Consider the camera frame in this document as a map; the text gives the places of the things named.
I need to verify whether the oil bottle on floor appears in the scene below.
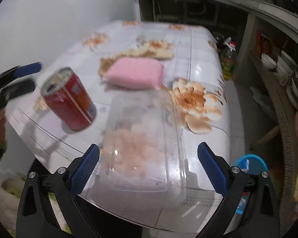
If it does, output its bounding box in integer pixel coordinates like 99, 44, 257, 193
213, 32, 237, 81

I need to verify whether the grey kitchen counter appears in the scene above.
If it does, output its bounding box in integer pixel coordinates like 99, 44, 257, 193
131, 0, 298, 53

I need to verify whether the pink scrub sponge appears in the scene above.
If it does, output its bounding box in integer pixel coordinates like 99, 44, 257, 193
104, 58, 164, 90

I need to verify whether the floral tablecloth table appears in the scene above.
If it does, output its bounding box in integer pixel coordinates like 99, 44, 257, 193
9, 21, 230, 237

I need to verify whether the white bowl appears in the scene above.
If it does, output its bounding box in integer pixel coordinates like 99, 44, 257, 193
261, 53, 277, 70

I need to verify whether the blue plastic trash basket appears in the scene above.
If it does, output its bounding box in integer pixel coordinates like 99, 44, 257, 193
233, 154, 269, 216

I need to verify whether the clear plastic tray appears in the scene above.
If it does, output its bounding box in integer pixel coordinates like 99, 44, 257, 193
100, 90, 186, 194

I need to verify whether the red milk drink can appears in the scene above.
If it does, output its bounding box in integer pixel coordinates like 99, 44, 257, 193
40, 67, 96, 132

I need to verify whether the stack of white dishes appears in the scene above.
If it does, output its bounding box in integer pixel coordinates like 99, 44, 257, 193
276, 50, 298, 77

